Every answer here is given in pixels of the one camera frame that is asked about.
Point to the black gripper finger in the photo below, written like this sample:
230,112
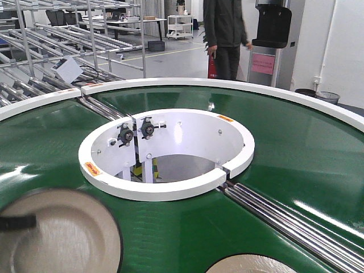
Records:
11,223

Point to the cream plate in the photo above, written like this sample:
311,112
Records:
249,263
74,232

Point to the white shelf cart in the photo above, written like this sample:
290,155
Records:
179,26

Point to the black bearing, left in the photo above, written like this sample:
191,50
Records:
125,135

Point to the black bearing, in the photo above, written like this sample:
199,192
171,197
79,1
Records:
147,129
125,135

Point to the steel conveyor rollers, far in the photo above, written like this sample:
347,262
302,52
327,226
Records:
100,108

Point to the steel conveyor rollers, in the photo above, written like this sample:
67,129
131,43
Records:
100,108
319,244

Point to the white control box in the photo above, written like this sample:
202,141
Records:
67,69

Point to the black bearing, right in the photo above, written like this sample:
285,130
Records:
147,129

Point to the steel roller rack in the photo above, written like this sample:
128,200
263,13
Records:
44,43

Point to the black floor crate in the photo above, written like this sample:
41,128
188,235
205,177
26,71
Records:
156,46

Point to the red fire cabinet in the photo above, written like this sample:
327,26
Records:
212,73

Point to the person in dark jacket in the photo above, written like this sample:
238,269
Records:
225,33

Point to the pink notice sign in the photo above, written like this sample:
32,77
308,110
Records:
262,63

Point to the dark waste bin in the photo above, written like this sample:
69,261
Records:
306,92

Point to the steel conveyor rollers, near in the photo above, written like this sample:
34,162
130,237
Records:
319,244

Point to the mesh waste bin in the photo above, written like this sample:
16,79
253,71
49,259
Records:
329,97

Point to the white outer conveyor rim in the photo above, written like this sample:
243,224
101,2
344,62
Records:
340,113

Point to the black wall-mounted holder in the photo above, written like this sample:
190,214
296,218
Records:
273,26

